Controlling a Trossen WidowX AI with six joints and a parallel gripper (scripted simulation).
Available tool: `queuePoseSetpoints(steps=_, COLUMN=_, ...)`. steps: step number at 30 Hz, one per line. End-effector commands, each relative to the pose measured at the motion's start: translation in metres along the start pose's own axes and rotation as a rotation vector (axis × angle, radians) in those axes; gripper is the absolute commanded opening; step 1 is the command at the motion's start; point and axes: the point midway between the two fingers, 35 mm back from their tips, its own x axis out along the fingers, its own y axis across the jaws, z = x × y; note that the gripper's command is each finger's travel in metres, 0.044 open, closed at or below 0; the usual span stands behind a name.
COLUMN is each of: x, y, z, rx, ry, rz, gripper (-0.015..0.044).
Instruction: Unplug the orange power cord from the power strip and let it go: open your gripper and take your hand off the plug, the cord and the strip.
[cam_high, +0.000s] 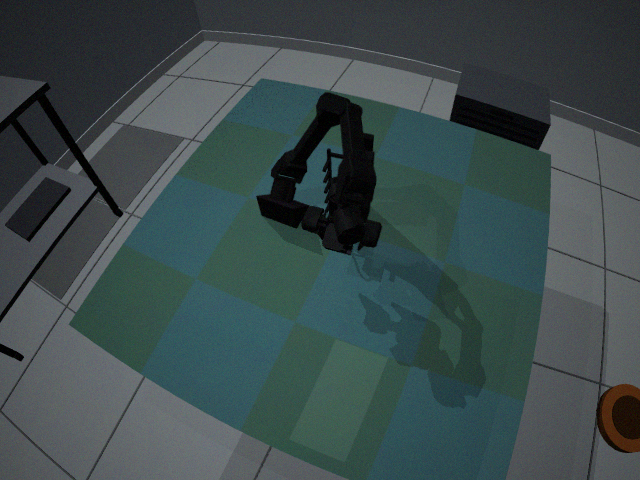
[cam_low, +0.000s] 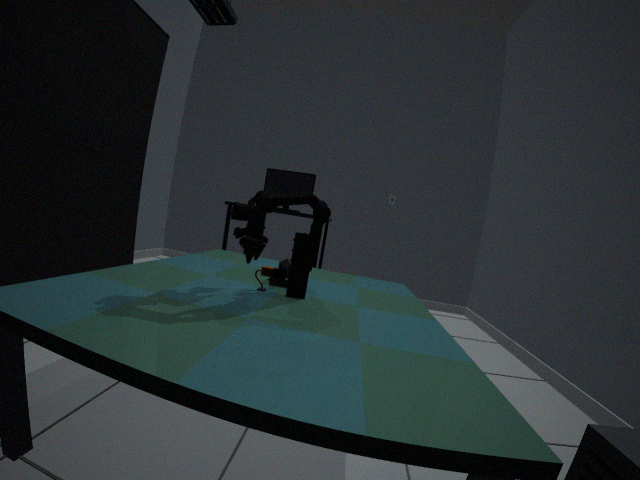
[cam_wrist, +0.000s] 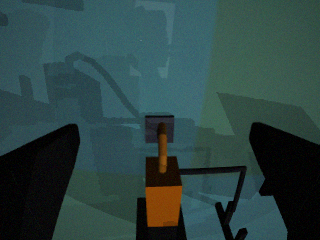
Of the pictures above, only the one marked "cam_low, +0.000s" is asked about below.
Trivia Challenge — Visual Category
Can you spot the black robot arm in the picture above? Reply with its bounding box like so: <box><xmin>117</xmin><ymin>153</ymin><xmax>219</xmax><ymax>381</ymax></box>
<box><xmin>231</xmin><ymin>191</ymin><xmax>331</xmax><ymax>272</ymax></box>

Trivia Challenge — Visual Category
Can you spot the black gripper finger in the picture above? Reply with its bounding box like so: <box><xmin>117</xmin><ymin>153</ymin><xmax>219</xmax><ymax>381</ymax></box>
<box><xmin>254</xmin><ymin>244</ymin><xmax>266</xmax><ymax>260</ymax></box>
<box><xmin>240</xmin><ymin>245</ymin><xmax>258</xmax><ymax>264</ymax></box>

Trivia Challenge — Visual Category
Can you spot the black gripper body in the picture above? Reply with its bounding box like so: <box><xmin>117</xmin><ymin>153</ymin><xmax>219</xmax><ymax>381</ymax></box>
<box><xmin>239</xmin><ymin>222</ymin><xmax>268</xmax><ymax>247</ymax></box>

